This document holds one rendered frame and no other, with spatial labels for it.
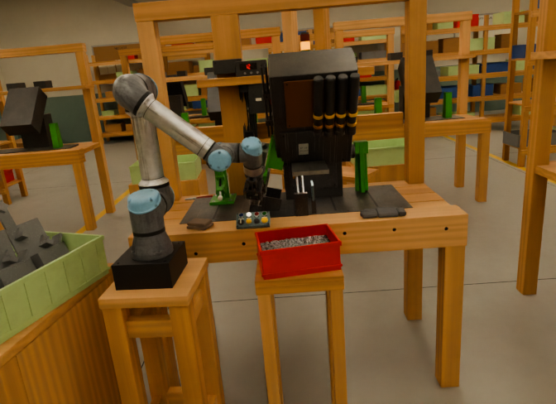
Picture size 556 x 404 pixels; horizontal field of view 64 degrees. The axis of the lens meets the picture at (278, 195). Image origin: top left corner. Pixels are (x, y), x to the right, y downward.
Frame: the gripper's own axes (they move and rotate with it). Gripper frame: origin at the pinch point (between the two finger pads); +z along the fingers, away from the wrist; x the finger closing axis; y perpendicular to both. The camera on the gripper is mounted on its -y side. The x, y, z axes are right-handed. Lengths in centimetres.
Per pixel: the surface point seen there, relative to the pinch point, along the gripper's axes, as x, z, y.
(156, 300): -25, -6, 55
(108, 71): -551, 494, -822
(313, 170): 23.0, -7.4, -14.2
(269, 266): 10.7, -0.6, 32.7
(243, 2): -21, -42, -95
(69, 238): -77, 10, 23
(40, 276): -68, -8, 52
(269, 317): 12.2, 17.4, 44.1
